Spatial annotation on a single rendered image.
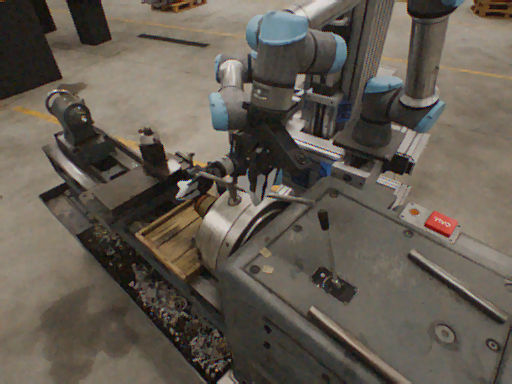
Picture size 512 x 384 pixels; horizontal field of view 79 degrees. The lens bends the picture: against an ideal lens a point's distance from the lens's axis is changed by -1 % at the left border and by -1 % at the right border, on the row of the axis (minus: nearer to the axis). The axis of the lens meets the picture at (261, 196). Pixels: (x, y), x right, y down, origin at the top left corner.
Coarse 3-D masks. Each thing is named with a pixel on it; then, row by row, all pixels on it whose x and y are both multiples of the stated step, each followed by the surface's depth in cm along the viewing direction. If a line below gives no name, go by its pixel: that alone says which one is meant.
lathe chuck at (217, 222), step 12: (228, 192) 88; (240, 192) 88; (276, 192) 94; (216, 204) 86; (228, 204) 85; (240, 204) 85; (216, 216) 85; (228, 216) 83; (204, 228) 86; (216, 228) 84; (228, 228) 82; (204, 240) 86; (216, 240) 83; (204, 252) 87; (216, 252) 84; (204, 264) 91; (216, 264) 85; (216, 276) 90
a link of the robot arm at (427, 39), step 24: (408, 0) 75; (432, 0) 70; (456, 0) 69; (432, 24) 76; (432, 48) 81; (408, 72) 91; (432, 72) 87; (408, 96) 97; (432, 96) 95; (408, 120) 102; (432, 120) 100
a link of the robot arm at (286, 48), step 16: (272, 16) 48; (288, 16) 48; (304, 16) 50; (272, 32) 49; (288, 32) 49; (304, 32) 50; (272, 48) 50; (288, 48) 50; (304, 48) 52; (256, 64) 53; (272, 64) 51; (288, 64) 51; (304, 64) 54; (256, 80) 54; (272, 80) 52; (288, 80) 53
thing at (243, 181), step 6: (246, 174) 64; (240, 180) 66; (246, 180) 65; (258, 180) 62; (264, 180) 64; (240, 186) 67; (246, 186) 66; (258, 186) 63; (252, 192) 63; (258, 192) 64; (252, 198) 65; (258, 198) 65
